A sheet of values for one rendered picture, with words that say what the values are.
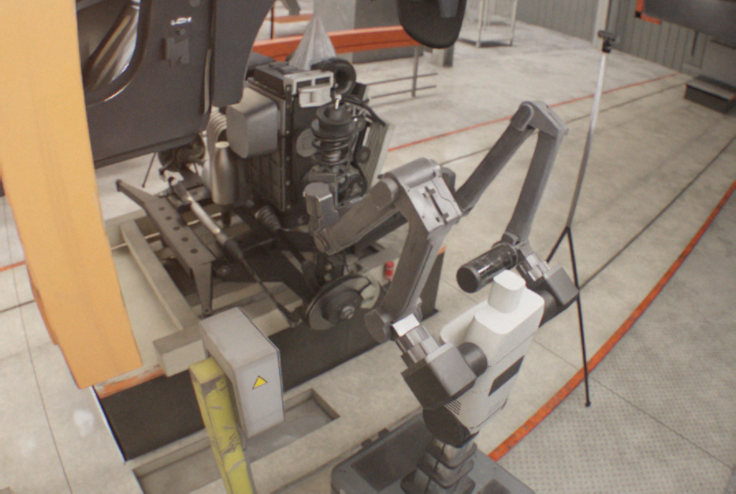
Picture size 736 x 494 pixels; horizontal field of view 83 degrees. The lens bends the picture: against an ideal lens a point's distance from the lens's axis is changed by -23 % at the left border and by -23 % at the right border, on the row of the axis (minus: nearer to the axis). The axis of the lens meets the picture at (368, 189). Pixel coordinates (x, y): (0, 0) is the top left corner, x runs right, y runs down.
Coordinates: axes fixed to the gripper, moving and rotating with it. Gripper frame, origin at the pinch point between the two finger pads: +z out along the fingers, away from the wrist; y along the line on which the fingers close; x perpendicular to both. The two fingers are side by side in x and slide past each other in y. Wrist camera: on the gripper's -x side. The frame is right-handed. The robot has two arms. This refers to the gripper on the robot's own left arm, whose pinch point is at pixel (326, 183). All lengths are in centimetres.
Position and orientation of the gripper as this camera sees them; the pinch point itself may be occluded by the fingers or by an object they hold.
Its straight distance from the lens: 141.8
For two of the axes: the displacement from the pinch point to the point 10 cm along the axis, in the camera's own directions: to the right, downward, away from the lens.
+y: -0.5, -8.3, -5.6
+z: 0.2, -5.6, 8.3
